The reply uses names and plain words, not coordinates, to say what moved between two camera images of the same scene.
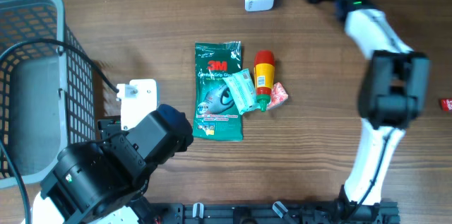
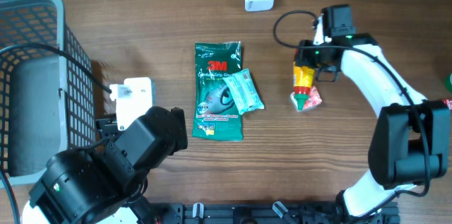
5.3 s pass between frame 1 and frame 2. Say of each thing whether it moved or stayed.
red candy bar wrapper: stayed
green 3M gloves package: stayed
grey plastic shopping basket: stayed
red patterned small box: moved
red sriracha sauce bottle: moved
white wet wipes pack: stayed
